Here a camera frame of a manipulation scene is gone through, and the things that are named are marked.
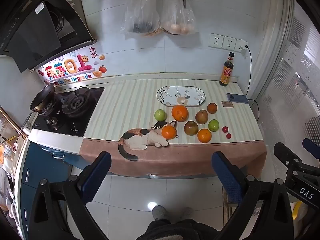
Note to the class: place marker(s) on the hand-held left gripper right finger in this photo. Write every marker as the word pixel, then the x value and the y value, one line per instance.
pixel 227 177

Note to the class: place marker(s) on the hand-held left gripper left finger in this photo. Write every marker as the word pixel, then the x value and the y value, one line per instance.
pixel 97 177

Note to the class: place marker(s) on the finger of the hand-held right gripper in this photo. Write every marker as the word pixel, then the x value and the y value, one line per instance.
pixel 286 153
pixel 311 147

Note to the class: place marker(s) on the small orange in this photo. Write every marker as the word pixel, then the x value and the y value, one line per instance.
pixel 168 132
pixel 204 135

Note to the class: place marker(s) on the green apple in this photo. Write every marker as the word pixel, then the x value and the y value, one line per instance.
pixel 213 125
pixel 160 115

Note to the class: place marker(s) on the reddish brown apple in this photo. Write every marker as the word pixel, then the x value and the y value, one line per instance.
pixel 201 116
pixel 191 127

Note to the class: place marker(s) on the dark reddish orange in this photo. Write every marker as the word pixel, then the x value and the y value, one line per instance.
pixel 212 108

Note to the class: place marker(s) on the large orange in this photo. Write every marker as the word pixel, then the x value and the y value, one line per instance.
pixel 179 113

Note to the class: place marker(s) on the floral oval ceramic plate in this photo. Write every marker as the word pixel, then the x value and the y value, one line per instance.
pixel 175 96

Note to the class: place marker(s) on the yellow white container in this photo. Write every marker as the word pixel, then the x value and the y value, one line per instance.
pixel 297 212

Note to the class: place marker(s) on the person's right foot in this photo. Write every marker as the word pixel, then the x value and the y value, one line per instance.
pixel 186 213

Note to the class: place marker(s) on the person's foot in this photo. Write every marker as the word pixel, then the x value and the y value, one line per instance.
pixel 159 211
pixel 186 213

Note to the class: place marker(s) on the black gas stove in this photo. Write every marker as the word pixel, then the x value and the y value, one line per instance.
pixel 82 120

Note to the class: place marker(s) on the frosted glass sliding door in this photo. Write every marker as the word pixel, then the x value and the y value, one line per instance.
pixel 287 92

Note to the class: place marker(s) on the blue kitchen cabinet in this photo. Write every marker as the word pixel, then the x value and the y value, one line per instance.
pixel 37 165

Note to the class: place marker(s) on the person's left foot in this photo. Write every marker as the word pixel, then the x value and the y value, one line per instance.
pixel 159 211

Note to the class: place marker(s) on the person's dark trousers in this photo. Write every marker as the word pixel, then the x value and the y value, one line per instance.
pixel 180 230

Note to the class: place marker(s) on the small brown card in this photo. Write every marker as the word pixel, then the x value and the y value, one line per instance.
pixel 227 104

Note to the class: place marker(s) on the blue smartphone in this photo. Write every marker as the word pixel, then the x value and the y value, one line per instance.
pixel 237 98

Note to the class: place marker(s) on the striped cat print tablecloth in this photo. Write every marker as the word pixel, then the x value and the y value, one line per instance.
pixel 130 100

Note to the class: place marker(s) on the black frying pan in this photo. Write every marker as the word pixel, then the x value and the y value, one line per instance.
pixel 43 97

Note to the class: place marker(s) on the wooden framed glass door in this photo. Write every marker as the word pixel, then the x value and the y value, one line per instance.
pixel 10 130

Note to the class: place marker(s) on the dark soy sauce bottle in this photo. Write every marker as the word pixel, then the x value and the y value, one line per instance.
pixel 226 72

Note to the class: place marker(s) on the brown egg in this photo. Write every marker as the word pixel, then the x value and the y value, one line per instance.
pixel 175 28
pixel 185 29

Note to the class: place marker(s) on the black range hood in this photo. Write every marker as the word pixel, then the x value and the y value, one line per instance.
pixel 30 30

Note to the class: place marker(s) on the clear plastic bag with eggs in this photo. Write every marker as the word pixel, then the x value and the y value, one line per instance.
pixel 177 12

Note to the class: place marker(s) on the colourful wall sticker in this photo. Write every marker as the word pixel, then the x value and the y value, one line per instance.
pixel 72 67

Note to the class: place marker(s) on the white wall socket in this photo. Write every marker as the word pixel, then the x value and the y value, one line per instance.
pixel 215 40
pixel 229 43
pixel 240 45

